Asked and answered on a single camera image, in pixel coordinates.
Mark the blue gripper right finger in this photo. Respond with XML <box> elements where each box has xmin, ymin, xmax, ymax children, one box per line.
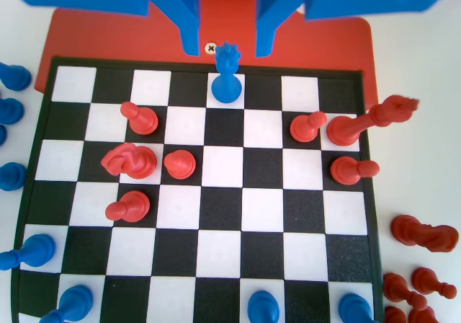
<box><xmin>255</xmin><ymin>0</ymin><xmax>306</xmax><ymax>58</ymax></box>

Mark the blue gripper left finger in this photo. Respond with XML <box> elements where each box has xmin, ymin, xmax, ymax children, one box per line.
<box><xmin>147</xmin><ymin>0</ymin><xmax>201</xmax><ymax>57</ymax></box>

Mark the blue chess queen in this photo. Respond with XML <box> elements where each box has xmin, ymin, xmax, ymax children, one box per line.
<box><xmin>210</xmin><ymin>41</ymin><xmax>243</xmax><ymax>105</ymax></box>

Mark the red chess pawn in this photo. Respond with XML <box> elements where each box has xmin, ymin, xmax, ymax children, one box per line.
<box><xmin>382</xmin><ymin>273</ymin><xmax>429</xmax><ymax>311</ymax></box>
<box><xmin>383</xmin><ymin>305</ymin><xmax>408</xmax><ymax>323</ymax></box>
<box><xmin>120</xmin><ymin>101</ymin><xmax>159</xmax><ymax>136</ymax></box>
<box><xmin>290</xmin><ymin>110</ymin><xmax>328</xmax><ymax>143</ymax></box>
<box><xmin>411</xmin><ymin>267</ymin><xmax>457</xmax><ymax>299</ymax></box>
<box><xmin>104</xmin><ymin>190</ymin><xmax>151</xmax><ymax>224</ymax></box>
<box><xmin>163</xmin><ymin>149</ymin><xmax>197</xmax><ymax>180</ymax></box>
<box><xmin>330</xmin><ymin>156</ymin><xmax>381</xmax><ymax>186</ymax></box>

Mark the blue chess knight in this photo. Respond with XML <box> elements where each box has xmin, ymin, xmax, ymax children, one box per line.
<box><xmin>0</xmin><ymin>62</ymin><xmax>32</xmax><ymax>92</ymax></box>
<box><xmin>0</xmin><ymin>97</ymin><xmax>25</xmax><ymax>125</ymax></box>

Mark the blue chess pawn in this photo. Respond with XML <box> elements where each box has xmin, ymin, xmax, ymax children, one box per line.
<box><xmin>247</xmin><ymin>289</ymin><xmax>281</xmax><ymax>323</ymax></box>
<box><xmin>338</xmin><ymin>293</ymin><xmax>375</xmax><ymax>323</ymax></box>
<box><xmin>37</xmin><ymin>284</ymin><xmax>94</xmax><ymax>323</ymax></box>
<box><xmin>0</xmin><ymin>161</ymin><xmax>28</xmax><ymax>193</ymax></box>
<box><xmin>0</xmin><ymin>233</ymin><xmax>58</xmax><ymax>270</ymax></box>

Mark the black and white chessboard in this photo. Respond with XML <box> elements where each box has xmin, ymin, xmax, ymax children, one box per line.
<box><xmin>9</xmin><ymin>56</ymin><xmax>385</xmax><ymax>323</ymax></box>

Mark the red base plate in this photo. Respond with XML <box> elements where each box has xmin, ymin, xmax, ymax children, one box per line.
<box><xmin>34</xmin><ymin>0</ymin><xmax>380</xmax><ymax>104</ymax></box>

